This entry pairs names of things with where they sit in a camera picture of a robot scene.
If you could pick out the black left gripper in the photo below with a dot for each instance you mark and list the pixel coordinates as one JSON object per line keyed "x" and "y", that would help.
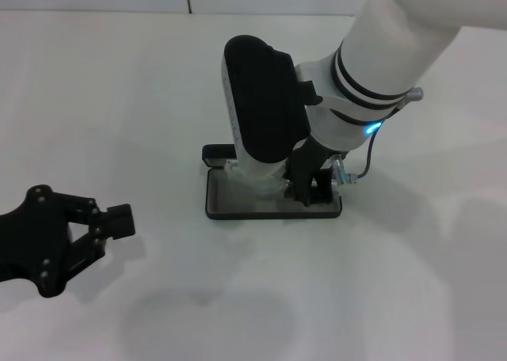
{"x": 35, "y": 242}

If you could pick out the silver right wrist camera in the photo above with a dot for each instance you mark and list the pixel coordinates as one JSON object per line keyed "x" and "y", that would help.
{"x": 261, "y": 99}

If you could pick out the black glasses case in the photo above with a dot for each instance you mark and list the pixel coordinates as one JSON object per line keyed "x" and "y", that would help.
{"x": 237, "y": 212}

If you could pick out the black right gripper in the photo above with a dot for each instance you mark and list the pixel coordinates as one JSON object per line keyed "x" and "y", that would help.
{"x": 309, "y": 159}

